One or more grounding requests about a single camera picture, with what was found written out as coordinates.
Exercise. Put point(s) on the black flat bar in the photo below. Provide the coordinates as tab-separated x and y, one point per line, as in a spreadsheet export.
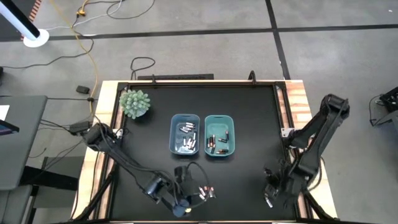
180	76

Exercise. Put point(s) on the green succulent in patterned pot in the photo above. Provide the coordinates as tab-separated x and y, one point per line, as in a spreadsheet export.
133	104

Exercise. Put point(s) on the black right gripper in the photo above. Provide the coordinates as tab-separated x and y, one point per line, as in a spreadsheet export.
287	186

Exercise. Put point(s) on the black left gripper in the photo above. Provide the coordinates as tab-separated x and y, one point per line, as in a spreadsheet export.
184	182

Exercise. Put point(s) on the black power adapter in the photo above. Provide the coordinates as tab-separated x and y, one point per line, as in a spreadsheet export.
83	89

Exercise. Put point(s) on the gray desk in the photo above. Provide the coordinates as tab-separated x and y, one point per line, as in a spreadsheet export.
21	146

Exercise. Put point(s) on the white paper sheet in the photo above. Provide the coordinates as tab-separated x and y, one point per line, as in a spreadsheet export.
3	112

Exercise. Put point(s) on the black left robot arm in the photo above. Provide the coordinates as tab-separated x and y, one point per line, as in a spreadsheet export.
124	158

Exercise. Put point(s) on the white metal bracket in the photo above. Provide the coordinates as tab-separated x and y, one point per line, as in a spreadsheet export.
118	132
286	132

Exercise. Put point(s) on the black table clamp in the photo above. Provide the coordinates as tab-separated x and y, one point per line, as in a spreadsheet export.
153	80
252	77

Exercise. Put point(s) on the black frame strut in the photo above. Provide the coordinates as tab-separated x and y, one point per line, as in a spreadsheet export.
99	194
315	207

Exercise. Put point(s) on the blue plastic bin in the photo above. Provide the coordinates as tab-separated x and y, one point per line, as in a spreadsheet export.
177	119

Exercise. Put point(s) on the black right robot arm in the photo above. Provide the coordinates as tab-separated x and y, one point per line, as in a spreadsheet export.
323	130

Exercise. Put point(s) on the black equipment stand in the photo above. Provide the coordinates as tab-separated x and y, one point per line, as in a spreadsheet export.
390	99

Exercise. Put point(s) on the teal plastic bin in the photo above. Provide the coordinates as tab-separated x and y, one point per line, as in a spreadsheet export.
217	123

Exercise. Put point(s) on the black white pole with base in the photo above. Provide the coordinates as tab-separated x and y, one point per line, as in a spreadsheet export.
36	38

